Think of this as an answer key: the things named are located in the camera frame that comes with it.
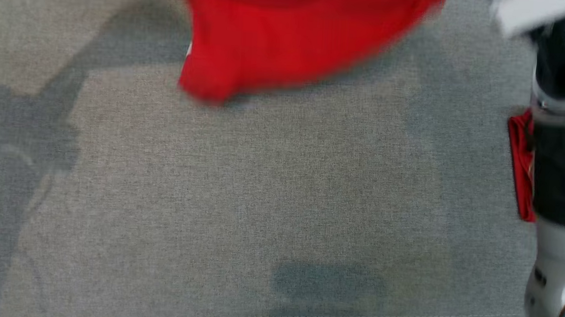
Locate red shorts with white stripe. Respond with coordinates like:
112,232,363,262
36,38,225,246
172,0,448,115

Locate red Bulls 23 jersey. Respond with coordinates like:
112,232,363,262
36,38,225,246
503,109,543,224

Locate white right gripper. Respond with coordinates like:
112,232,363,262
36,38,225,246
488,0,565,41

